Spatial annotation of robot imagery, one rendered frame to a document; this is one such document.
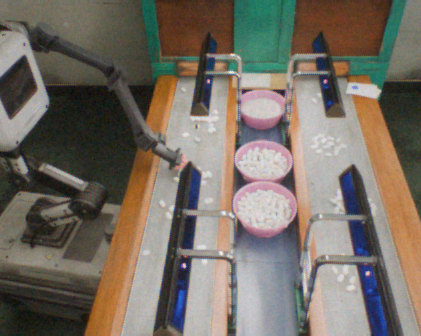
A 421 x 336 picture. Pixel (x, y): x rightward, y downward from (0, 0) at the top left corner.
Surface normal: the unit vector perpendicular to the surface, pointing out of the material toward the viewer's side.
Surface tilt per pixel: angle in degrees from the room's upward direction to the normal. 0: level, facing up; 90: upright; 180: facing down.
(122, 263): 0
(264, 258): 0
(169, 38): 90
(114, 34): 90
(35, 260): 0
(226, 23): 90
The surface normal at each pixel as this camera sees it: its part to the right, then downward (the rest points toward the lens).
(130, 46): -0.04, 0.69
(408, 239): -0.04, -0.73
